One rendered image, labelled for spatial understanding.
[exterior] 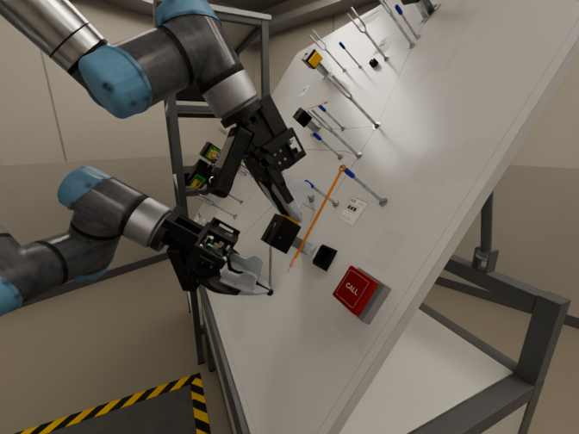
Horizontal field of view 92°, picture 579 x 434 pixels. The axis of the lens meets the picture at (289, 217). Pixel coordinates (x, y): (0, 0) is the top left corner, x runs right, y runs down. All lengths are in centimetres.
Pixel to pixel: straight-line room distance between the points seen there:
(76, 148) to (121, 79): 254
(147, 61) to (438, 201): 40
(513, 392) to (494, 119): 57
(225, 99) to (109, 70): 14
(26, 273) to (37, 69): 251
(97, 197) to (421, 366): 74
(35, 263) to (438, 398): 74
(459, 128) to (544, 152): 212
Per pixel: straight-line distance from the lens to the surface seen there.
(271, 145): 45
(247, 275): 48
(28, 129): 288
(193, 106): 145
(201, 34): 44
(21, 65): 292
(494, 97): 51
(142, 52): 41
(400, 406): 70
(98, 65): 40
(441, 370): 80
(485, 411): 76
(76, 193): 52
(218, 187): 44
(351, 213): 51
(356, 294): 38
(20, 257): 51
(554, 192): 261
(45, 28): 53
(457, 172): 44
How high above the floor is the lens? 131
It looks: 17 degrees down
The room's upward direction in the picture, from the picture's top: straight up
